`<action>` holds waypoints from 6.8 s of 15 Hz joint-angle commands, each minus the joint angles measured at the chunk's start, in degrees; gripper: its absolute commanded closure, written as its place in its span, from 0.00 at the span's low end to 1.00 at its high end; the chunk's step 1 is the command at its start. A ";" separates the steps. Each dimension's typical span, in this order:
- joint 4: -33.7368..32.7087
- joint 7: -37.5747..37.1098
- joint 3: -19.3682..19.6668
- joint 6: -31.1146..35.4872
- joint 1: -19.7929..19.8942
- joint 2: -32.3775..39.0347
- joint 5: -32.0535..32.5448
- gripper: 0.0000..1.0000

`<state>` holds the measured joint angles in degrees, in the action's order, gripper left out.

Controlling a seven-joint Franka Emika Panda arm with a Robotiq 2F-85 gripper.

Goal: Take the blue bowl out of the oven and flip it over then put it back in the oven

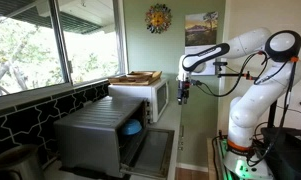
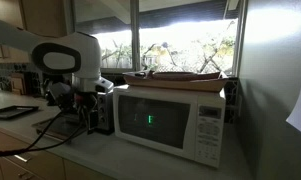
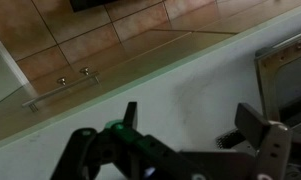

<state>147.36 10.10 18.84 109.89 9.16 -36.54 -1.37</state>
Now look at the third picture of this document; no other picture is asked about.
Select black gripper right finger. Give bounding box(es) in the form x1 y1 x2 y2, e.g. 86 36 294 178
234 102 293 180

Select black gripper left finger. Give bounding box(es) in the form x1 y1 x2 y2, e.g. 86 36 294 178
50 101 204 180

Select silver toaster oven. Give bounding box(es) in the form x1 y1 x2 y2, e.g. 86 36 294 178
254 28 301 134

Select wooden base cabinet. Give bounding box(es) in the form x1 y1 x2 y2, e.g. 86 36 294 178
0 0 301 144

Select black furniture base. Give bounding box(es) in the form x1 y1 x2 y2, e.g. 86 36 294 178
69 0 119 13

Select silver drawer handle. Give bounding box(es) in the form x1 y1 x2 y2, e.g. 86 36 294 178
21 67 101 113

